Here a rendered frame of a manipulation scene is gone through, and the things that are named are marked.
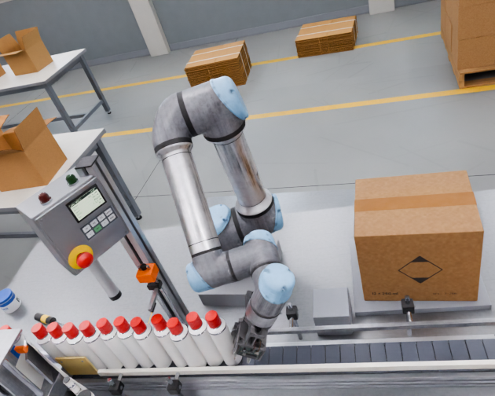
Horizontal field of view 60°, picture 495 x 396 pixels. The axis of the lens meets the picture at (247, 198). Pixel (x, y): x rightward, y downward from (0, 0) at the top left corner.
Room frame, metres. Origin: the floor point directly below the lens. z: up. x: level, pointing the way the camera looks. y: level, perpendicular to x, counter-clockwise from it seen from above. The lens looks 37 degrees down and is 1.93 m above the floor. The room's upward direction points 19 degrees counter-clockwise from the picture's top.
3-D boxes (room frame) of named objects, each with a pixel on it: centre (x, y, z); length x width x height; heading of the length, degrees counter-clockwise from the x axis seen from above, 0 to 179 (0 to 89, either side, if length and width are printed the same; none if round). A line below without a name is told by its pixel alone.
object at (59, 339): (0.86, 0.63, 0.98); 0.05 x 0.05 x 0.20
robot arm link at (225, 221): (1.05, 0.11, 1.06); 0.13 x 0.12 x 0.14; 87
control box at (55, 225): (0.88, 0.40, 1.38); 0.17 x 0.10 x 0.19; 126
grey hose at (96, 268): (0.91, 0.45, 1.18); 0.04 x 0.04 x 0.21
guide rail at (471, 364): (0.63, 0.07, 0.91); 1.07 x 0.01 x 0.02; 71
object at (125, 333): (0.80, 0.43, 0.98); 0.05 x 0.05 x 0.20
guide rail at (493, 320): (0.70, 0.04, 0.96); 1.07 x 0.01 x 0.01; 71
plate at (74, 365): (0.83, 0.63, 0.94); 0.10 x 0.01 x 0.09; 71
